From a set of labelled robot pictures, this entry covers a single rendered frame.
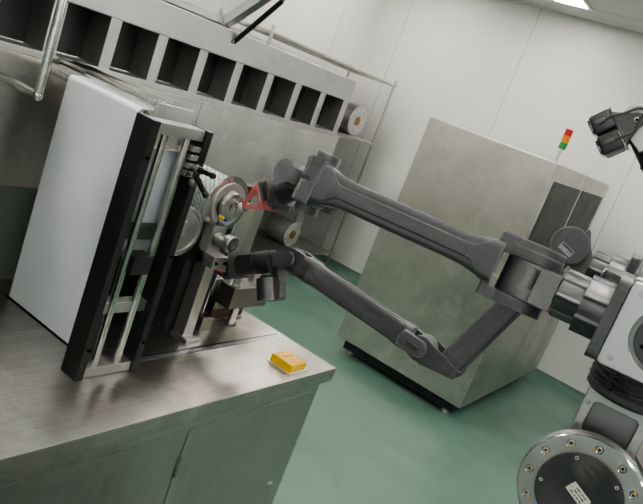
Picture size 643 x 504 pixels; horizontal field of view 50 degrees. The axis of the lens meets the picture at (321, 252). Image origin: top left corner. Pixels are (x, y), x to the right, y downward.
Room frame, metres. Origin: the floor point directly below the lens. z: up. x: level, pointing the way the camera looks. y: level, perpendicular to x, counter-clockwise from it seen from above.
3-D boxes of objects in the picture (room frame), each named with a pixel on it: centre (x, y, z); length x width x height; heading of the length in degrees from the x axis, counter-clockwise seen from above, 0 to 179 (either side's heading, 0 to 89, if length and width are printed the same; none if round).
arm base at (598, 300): (0.96, -0.37, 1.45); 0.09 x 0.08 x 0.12; 157
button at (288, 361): (1.70, -0.02, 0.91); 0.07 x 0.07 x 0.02; 60
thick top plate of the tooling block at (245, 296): (1.91, 0.31, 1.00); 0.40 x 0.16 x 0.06; 60
